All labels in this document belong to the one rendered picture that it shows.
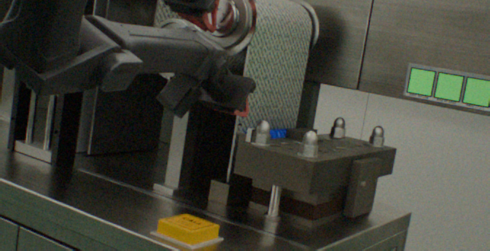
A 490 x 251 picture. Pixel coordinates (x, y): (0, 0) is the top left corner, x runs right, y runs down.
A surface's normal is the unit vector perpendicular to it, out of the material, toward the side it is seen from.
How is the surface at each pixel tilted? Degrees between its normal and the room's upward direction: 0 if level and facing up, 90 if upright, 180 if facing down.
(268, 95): 91
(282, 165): 90
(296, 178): 90
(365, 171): 90
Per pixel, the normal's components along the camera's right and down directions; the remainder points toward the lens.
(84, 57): 0.42, -0.69
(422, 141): -0.54, 0.02
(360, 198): 0.83, 0.20
